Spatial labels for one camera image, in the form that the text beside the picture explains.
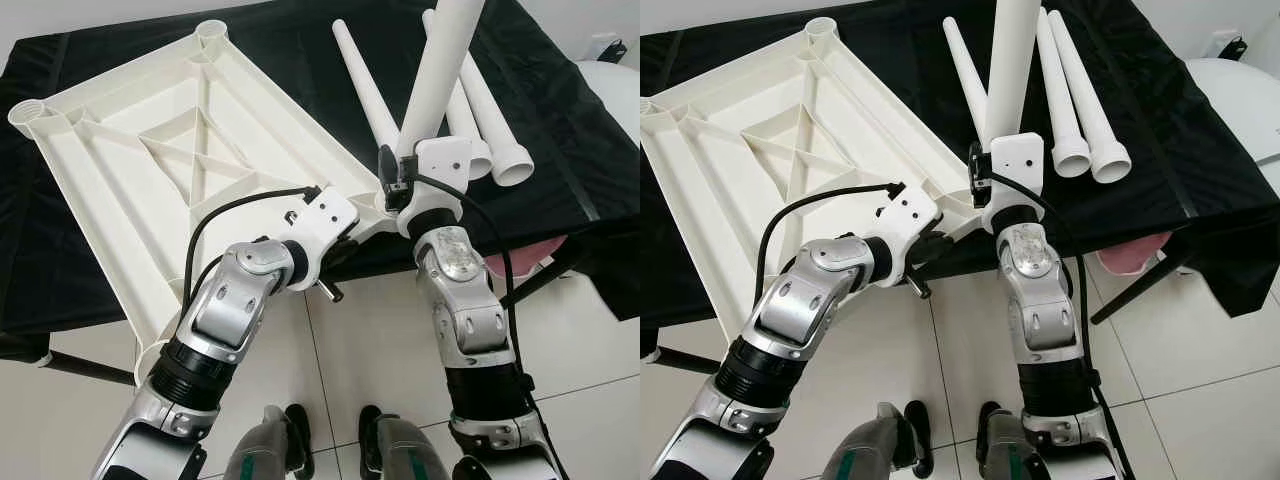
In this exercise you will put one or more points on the white plastic table leg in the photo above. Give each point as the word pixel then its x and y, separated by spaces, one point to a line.
pixel 962 70
pixel 465 120
pixel 440 70
pixel 495 120
pixel 1090 100
pixel 1058 90
pixel 1010 70
pixel 360 80

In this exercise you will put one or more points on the white plastic table top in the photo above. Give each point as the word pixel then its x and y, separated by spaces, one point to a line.
pixel 110 180
pixel 700 170

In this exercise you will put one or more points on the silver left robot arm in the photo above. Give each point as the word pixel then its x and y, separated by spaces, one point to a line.
pixel 220 320
pixel 790 320

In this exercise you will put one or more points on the pink object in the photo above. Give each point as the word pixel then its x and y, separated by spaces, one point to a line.
pixel 1135 255
pixel 525 258

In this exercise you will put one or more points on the black metal table leg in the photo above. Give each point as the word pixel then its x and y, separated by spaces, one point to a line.
pixel 1140 290
pixel 685 360
pixel 85 368
pixel 545 278

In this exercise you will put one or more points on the grey robot left leg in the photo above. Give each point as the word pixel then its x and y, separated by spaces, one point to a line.
pixel 262 452
pixel 870 452

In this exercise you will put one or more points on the grey robot leg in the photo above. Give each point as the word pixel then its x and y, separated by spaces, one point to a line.
pixel 1012 455
pixel 405 458
pixel 262 452
pixel 870 452

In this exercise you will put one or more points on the black tablecloth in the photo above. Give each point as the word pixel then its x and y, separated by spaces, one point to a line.
pixel 580 140
pixel 1180 140

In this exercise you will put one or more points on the grey robot right leg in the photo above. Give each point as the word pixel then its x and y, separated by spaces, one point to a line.
pixel 1012 455
pixel 405 458

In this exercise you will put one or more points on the black power plug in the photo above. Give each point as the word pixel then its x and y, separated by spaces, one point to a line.
pixel 1235 51
pixel 615 53

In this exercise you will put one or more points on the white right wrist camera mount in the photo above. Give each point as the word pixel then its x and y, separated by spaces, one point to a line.
pixel 445 160
pixel 1018 158

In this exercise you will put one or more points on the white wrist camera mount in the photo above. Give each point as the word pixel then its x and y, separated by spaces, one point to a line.
pixel 1018 158
pixel 330 215
pixel 445 160
pixel 910 212

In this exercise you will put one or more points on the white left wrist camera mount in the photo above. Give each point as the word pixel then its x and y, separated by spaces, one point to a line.
pixel 330 215
pixel 910 212

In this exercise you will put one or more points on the white wall socket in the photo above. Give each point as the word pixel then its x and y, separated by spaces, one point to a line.
pixel 596 43
pixel 1215 42

